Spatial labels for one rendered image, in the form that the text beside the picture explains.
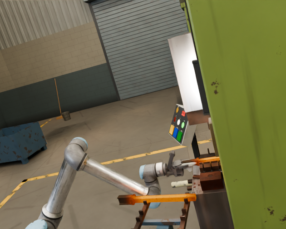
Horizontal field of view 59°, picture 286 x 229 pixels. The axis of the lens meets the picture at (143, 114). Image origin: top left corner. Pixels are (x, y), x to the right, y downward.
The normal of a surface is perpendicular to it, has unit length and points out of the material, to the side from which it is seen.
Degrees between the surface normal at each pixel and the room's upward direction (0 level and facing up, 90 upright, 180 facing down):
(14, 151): 90
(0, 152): 90
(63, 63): 90
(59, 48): 90
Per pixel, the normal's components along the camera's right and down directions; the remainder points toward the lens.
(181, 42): -0.22, 0.32
